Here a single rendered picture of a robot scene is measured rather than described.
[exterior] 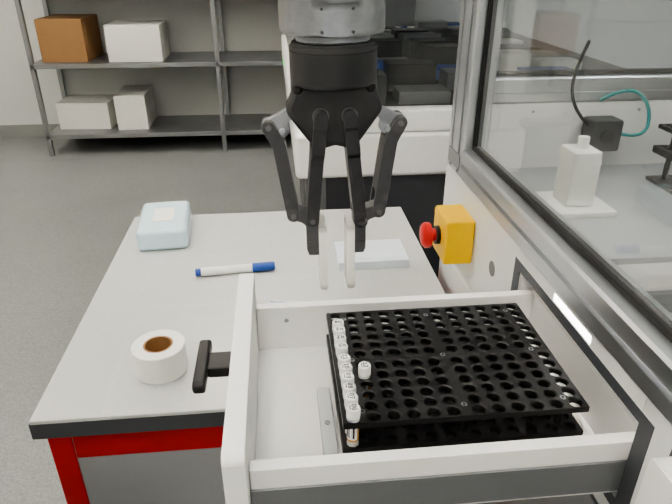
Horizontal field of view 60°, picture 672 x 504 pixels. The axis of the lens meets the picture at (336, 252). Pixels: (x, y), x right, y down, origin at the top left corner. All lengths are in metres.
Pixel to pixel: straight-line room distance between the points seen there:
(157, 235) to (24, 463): 0.98
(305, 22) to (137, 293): 0.65
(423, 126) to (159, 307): 0.71
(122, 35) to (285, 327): 3.71
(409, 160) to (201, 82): 3.50
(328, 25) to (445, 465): 0.37
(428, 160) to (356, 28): 0.92
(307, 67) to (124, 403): 0.49
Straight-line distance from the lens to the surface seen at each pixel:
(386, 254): 1.06
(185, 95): 4.78
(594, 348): 0.60
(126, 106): 4.44
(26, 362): 2.32
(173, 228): 1.14
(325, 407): 0.62
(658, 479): 0.52
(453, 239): 0.88
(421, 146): 1.36
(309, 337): 0.71
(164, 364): 0.80
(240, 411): 0.50
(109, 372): 0.86
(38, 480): 1.87
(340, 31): 0.48
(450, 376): 0.58
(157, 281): 1.05
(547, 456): 0.55
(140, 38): 4.28
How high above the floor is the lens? 1.26
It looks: 27 degrees down
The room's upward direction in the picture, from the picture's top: straight up
